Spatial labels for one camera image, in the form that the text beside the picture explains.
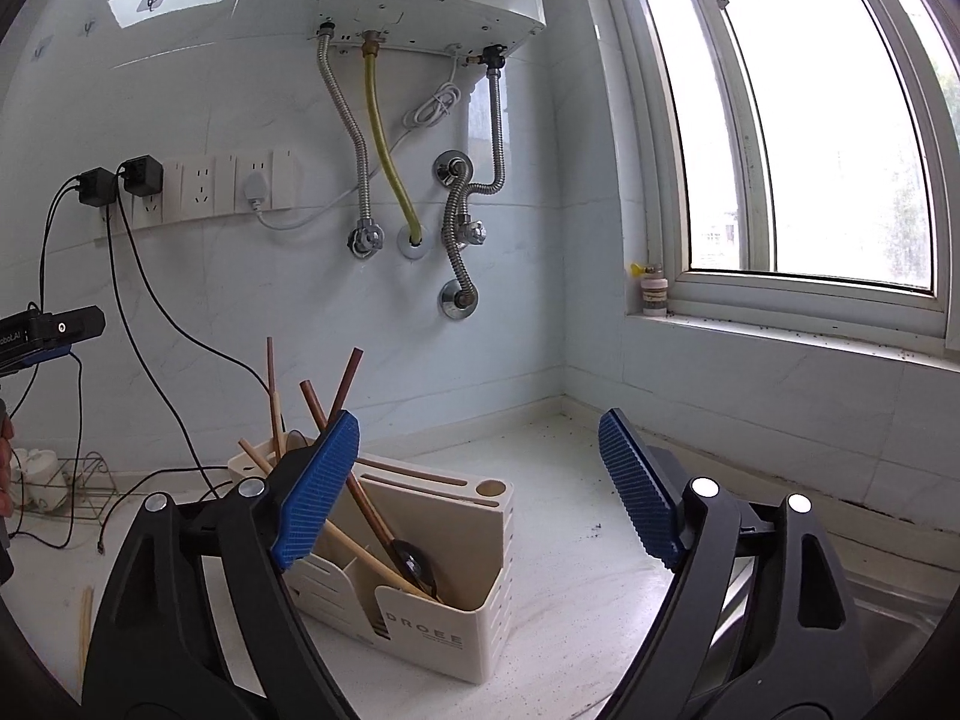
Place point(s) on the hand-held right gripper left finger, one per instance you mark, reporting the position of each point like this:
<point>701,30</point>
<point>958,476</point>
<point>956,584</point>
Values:
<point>319,491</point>

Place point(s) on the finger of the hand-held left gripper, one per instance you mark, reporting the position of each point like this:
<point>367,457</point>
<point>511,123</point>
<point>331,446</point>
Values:
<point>45,356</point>
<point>71,322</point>

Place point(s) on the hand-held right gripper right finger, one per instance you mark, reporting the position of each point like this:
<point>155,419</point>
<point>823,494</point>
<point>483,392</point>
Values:
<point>637,487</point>

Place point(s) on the dark brown wooden chopstick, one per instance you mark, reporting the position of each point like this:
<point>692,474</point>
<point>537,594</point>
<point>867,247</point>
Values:
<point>271,367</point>
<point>346,386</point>
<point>313,405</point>

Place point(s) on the cream plastic utensil holder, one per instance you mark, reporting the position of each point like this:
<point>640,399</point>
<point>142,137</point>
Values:
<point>450,645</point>

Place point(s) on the person's left hand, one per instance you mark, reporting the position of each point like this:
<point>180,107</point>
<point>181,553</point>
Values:
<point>6,465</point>

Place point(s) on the white ceramic jar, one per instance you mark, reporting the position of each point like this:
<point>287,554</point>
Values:
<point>22,476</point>
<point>52,472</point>

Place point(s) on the black power adapter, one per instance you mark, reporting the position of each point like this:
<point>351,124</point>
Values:
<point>142,174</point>
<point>96,187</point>

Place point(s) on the small white bottle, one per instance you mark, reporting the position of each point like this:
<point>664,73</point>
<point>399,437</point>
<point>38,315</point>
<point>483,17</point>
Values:
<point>654,292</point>

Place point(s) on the small yellow object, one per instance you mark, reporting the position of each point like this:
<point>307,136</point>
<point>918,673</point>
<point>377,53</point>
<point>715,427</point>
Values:
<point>637,268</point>

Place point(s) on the chrome angle valve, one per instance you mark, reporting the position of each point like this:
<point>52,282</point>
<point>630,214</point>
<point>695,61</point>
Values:
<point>471,231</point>
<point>365,236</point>

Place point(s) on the stainless steel sink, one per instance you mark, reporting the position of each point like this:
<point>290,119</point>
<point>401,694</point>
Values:
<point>900,615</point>

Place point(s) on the white framed window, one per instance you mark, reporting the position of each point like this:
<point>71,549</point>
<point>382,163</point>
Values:
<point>825,127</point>

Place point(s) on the white water heater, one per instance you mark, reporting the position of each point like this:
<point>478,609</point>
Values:
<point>427,7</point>

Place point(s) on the white wall outlet strip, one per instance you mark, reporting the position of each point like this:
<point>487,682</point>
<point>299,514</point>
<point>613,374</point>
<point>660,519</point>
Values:
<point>199,184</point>

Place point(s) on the chrome wall flange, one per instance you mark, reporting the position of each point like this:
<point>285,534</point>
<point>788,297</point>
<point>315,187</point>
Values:
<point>454,301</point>
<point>450,166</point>

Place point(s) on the white wall flange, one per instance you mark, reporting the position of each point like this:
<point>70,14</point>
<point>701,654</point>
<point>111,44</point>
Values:
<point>414,241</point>

